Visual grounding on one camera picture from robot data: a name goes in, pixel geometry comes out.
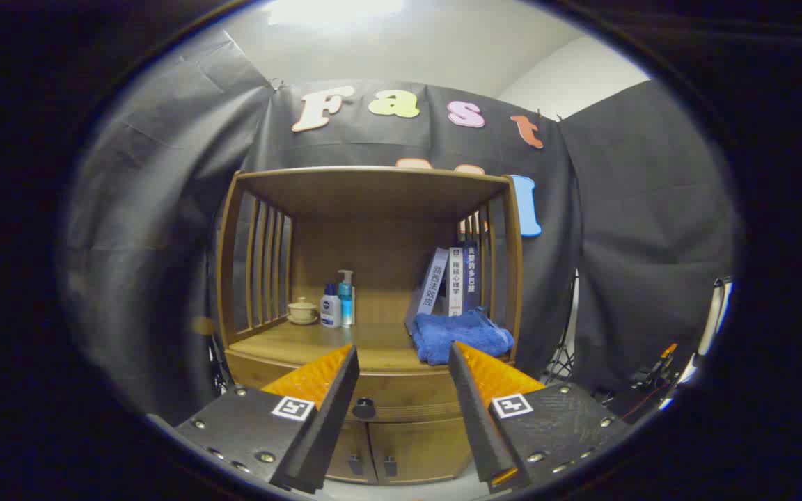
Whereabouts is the black tripod stand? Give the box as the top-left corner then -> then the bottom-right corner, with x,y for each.
547,271 -> 579,383

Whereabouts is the white book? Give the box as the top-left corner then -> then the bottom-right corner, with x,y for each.
448,245 -> 466,317

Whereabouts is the folded blue towel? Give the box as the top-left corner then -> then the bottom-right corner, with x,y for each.
411,310 -> 515,366

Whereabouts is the grey book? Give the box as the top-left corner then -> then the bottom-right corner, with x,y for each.
404,247 -> 450,335

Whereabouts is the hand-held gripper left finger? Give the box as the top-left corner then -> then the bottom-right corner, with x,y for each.
175,344 -> 361,495

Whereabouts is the blue pump bottle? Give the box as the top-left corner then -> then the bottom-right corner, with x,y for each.
337,269 -> 356,328

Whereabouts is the wooden drawer with black knob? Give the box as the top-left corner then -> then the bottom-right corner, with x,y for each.
226,350 -> 517,423

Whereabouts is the wooden countertop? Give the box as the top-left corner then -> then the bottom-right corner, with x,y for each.
228,321 -> 513,374

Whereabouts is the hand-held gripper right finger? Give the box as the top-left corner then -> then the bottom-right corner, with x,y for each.
448,341 -> 631,495

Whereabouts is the dark blue book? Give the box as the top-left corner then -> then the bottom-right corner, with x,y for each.
462,240 -> 480,314

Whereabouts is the white bottle with blue cap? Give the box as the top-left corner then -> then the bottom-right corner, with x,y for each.
320,283 -> 343,329

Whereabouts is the wooden slatted cabinet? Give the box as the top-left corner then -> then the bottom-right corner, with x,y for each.
214,166 -> 524,486

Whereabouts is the black device with orange part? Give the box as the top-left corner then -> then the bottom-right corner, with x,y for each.
631,343 -> 680,390

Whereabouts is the beige lidded teacup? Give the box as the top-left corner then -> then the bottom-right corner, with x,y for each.
286,297 -> 320,326

